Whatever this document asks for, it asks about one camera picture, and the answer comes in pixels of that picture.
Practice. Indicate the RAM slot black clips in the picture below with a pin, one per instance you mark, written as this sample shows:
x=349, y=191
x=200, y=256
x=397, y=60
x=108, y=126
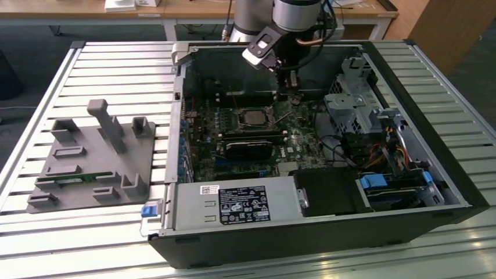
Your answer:
x=232, y=136

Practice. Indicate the small blue bay latch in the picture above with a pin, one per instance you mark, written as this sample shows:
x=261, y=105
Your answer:
x=427, y=178

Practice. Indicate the green RAM stick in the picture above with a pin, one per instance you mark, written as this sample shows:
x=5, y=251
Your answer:
x=92, y=176

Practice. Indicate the wooden desk white frame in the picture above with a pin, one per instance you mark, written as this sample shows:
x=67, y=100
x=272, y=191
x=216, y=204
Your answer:
x=57, y=13

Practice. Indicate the silver power supply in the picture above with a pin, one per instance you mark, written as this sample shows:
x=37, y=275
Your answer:
x=185, y=197

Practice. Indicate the silver green CPU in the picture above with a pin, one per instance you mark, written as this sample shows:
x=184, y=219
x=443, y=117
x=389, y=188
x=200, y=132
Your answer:
x=255, y=117

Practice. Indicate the blue case latch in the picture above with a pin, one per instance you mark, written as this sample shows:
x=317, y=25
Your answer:
x=149, y=210

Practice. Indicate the black plastic shroud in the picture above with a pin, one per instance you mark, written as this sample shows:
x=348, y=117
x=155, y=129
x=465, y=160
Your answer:
x=325, y=191

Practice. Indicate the RAM slot white clips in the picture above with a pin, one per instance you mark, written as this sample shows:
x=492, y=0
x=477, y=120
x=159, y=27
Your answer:
x=232, y=139
x=232, y=133

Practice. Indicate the grey parts rack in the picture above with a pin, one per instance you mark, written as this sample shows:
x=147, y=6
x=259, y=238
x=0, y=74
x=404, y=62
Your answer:
x=89, y=174

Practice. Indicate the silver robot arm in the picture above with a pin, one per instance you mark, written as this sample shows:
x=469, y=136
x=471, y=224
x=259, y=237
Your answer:
x=296, y=14

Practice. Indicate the large white box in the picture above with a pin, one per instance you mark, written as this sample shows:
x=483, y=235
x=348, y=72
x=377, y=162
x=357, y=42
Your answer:
x=120, y=7

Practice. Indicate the small white box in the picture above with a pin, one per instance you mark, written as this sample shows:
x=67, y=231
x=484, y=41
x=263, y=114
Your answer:
x=149, y=3

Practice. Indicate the green motherboard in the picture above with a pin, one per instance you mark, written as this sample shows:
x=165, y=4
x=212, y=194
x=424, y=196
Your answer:
x=305, y=145

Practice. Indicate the silver chipset heatsink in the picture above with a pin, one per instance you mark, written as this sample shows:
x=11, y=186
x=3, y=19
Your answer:
x=289, y=168

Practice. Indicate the silver metal drive cage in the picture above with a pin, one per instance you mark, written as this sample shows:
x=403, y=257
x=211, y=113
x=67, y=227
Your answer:
x=344, y=101

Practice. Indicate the CPU socket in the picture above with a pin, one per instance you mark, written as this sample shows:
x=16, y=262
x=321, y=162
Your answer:
x=239, y=120

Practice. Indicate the blue disk carrier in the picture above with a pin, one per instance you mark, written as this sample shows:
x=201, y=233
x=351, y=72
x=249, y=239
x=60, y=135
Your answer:
x=373, y=181

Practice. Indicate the wooden cabinet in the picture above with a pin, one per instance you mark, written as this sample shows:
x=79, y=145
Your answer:
x=445, y=29

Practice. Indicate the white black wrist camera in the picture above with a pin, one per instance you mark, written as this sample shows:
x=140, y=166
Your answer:
x=261, y=46

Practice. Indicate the black PC case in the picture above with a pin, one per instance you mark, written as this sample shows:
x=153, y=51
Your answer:
x=271, y=247

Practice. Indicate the white paper sheets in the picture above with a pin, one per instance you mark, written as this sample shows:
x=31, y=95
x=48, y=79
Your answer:
x=360, y=3

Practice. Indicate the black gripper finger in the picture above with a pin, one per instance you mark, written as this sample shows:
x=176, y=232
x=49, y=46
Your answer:
x=293, y=84
x=284, y=84

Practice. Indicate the black graphics card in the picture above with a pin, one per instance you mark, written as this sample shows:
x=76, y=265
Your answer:
x=248, y=151

